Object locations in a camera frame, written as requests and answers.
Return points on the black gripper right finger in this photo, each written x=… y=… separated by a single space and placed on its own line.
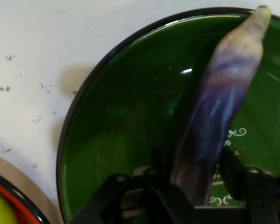
x=252 y=186

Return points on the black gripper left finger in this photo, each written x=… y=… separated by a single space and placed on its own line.
x=140 y=200

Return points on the purple and white eggplant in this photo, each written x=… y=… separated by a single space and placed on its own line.
x=226 y=93

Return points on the green plate with white print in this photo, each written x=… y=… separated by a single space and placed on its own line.
x=126 y=112

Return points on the red plate with black rim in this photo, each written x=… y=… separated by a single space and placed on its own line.
x=16 y=198

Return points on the yellow-green fruit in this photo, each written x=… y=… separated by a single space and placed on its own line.
x=1 y=207

